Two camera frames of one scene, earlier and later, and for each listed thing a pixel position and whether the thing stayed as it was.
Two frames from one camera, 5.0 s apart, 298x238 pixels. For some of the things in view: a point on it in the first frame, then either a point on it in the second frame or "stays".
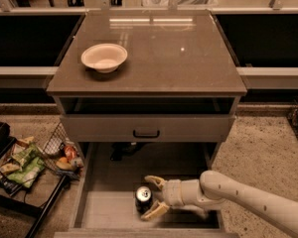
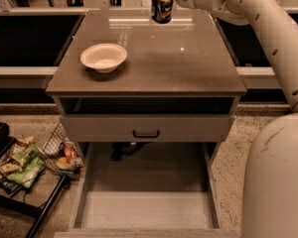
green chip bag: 32,166 stays
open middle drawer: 110,174 stays
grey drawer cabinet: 144,93 stays
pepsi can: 143,196 → 161,11
